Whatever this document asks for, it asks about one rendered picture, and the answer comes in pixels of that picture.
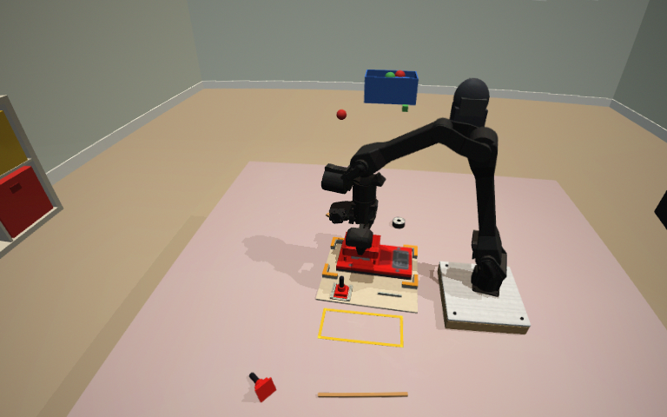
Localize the tan wooden stick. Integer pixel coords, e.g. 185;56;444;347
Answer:
318;392;408;398

